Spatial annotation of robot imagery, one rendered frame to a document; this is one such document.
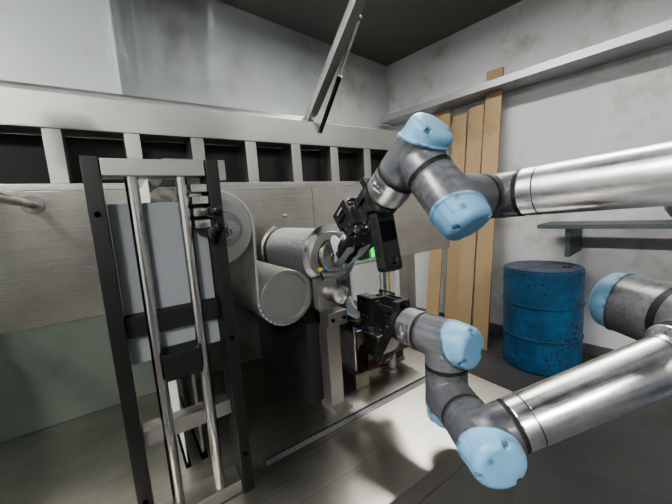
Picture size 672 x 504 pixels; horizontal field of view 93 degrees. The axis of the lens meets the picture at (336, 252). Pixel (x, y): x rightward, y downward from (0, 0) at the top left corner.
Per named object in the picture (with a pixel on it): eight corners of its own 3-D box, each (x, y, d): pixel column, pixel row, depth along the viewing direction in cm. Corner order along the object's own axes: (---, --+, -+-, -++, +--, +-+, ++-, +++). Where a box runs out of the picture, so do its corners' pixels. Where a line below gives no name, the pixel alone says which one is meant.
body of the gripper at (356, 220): (358, 216, 71) (385, 176, 63) (376, 247, 68) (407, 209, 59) (330, 218, 67) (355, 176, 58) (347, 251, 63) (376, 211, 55)
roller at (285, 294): (264, 330, 66) (258, 274, 65) (229, 305, 87) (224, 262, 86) (313, 316, 73) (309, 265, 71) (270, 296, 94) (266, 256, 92)
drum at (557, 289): (589, 359, 259) (593, 261, 249) (573, 387, 224) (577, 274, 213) (515, 341, 301) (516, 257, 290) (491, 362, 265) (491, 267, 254)
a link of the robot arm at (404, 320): (434, 343, 65) (407, 355, 60) (417, 336, 68) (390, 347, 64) (434, 307, 64) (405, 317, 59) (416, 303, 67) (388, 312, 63)
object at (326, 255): (343, 234, 73) (352, 263, 76) (338, 234, 75) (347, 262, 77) (317, 248, 70) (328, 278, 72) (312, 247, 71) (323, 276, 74)
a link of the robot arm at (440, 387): (441, 448, 52) (439, 386, 51) (419, 406, 63) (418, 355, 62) (487, 444, 53) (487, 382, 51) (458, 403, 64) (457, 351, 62)
